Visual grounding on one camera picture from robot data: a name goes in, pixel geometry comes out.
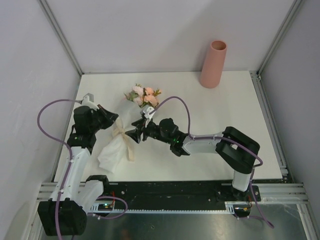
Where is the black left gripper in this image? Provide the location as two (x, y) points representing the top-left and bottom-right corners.
(89, 104), (119, 133)

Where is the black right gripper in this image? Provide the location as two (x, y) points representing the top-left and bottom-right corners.
(125, 117), (172, 145)

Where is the cream printed ribbon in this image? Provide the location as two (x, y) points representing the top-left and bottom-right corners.
(112, 118), (135, 162)

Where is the white wrapping paper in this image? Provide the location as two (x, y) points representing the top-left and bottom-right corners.
(97, 99), (141, 173)

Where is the pink flower bouquet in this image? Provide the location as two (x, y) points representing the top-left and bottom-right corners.
(124, 83), (162, 109)

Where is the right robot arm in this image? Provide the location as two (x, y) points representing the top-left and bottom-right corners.
(125, 117), (263, 201)

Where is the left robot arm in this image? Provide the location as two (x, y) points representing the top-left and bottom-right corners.
(37, 104), (119, 239)

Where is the pink tall vase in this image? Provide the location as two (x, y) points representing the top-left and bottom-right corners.
(200, 40), (228, 89)

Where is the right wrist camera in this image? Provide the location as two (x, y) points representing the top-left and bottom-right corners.
(140, 105), (155, 121)

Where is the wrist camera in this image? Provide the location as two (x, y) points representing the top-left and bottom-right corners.
(81, 93), (99, 111)
(140, 105), (155, 121)

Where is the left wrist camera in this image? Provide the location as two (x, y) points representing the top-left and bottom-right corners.
(81, 93), (99, 111)

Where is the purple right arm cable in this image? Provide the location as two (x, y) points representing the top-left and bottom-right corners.
(152, 96), (265, 201)

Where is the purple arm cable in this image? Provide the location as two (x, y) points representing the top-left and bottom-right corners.
(152, 96), (265, 201)
(37, 98), (83, 237)

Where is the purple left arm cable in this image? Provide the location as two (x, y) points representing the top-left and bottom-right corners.
(37, 98), (83, 237)

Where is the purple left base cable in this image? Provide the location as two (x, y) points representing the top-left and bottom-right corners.
(92, 197), (130, 221)

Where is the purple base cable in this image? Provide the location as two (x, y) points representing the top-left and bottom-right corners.
(92, 197), (130, 221)
(237, 197), (275, 230)

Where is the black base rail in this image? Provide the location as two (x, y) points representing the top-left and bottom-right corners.
(102, 180), (261, 212)

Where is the left aluminium frame post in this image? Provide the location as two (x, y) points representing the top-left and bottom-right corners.
(37, 0), (83, 77)

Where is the aluminium frame post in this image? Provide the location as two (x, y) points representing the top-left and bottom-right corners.
(37, 0), (83, 77)
(256, 0), (306, 77)

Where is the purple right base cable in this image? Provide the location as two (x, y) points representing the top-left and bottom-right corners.
(237, 197), (275, 230)

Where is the right aluminium frame post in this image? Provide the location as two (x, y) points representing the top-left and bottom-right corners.
(256, 0), (306, 77)

